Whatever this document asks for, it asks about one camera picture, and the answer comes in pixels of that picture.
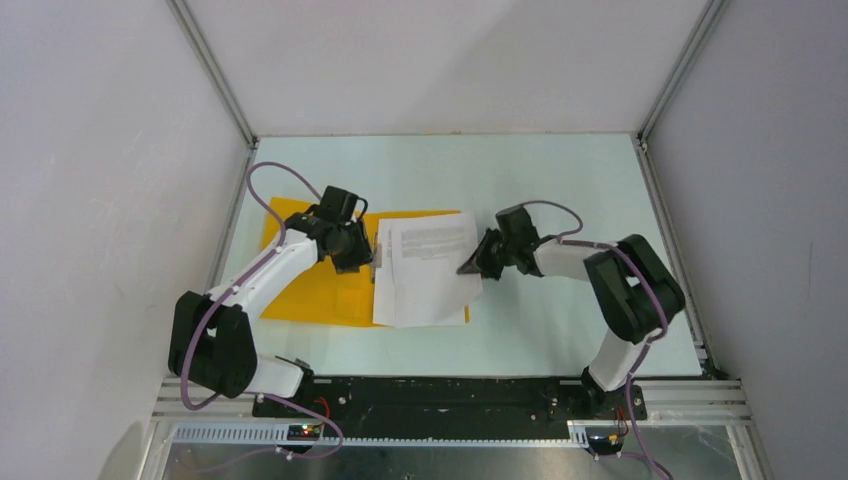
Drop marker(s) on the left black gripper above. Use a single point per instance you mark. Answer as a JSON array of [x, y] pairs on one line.
[[362, 254]]

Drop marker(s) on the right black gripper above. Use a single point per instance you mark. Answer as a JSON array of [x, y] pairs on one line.
[[478, 262]]

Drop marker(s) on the printed paper sheet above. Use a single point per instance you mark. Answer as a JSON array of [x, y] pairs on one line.
[[384, 291], [426, 253]]

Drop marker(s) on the orange plastic folder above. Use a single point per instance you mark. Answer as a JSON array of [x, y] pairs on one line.
[[320, 295]]

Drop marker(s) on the metal folder clip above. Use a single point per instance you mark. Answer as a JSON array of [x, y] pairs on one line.
[[377, 255]]

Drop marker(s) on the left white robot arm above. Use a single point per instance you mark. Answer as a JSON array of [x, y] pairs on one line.
[[212, 341]]

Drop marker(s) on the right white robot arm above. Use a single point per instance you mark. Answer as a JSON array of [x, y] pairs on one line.
[[637, 295]]

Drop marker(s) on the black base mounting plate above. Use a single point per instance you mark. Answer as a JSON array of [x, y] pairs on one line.
[[457, 404]]

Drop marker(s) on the left controller board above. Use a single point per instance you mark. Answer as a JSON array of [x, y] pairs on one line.
[[304, 432]]

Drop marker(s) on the controller board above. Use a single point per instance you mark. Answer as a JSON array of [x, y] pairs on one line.
[[604, 445], [304, 432]]

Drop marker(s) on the right controller board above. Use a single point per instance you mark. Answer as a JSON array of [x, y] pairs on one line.
[[604, 445]]

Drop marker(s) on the aluminium frame rail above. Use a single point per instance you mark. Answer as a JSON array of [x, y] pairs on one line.
[[697, 404]]

